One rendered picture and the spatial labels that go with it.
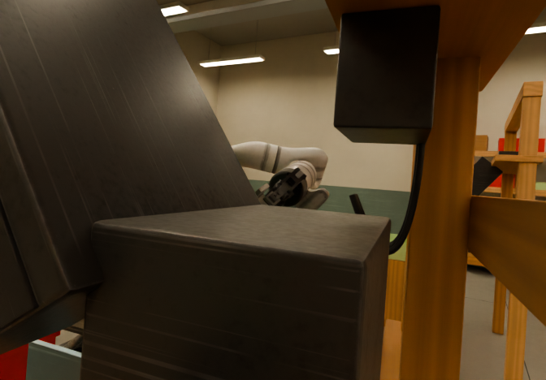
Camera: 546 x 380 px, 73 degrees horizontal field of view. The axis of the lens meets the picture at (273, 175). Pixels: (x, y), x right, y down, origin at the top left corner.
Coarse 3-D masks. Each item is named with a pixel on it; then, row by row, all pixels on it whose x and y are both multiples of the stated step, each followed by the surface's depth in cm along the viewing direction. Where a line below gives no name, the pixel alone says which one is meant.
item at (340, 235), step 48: (96, 240) 24; (144, 240) 23; (192, 240) 22; (240, 240) 21; (288, 240) 22; (336, 240) 23; (384, 240) 34; (144, 288) 23; (192, 288) 22; (240, 288) 21; (288, 288) 20; (336, 288) 19; (384, 288) 41; (96, 336) 24; (144, 336) 23; (192, 336) 22; (240, 336) 20; (288, 336) 20; (336, 336) 19
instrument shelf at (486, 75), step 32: (352, 0) 45; (384, 0) 44; (416, 0) 44; (448, 0) 43; (480, 0) 43; (512, 0) 42; (544, 0) 42; (448, 32) 52; (480, 32) 51; (512, 32) 50
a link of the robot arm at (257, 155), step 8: (240, 144) 89; (248, 144) 89; (256, 144) 89; (264, 144) 90; (240, 152) 88; (248, 152) 88; (256, 152) 88; (264, 152) 89; (272, 152) 89; (240, 160) 89; (248, 160) 89; (256, 160) 89; (264, 160) 89; (272, 160) 89; (256, 168) 91; (264, 168) 90; (272, 168) 90
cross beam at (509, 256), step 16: (480, 208) 52; (496, 208) 42; (512, 208) 36; (528, 208) 31; (544, 208) 28; (480, 224) 51; (496, 224) 42; (512, 224) 36; (528, 224) 31; (544, 224) 28; (480, 240) 50; (496, 240) 41; (512, 240) 35; (528, 240) 31; (544, 240) 27; (480, 256) 49; (496, 256) 41; (512, 256) 35; (528, 256) 31; (544, 256) 27; (496, 272) 40; (512, 272) 35; (528, 272) 30; (544, 272) 27; (512, 288) 34; (528, 288) 30; (544, 288) 27; (528, 304) 30; (544, 304) 26; (544, 320) 26
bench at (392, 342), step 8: (384, 320) 112; (392, 320) 112; (392, 328) 105; (400, 328) 106; (384, 336) 99; (392, 336) 99; (400, 336) 100; (384, 344) 94; (392, 344) 94; (400, 344) 94; (384, 352) 89; (392, 352) 90; (400, 352) 90; (384, 360) 85; (392, 360) 86; (384, 368) 82; (392, 368) 82; (384, 376) 78; (392, 376) 78
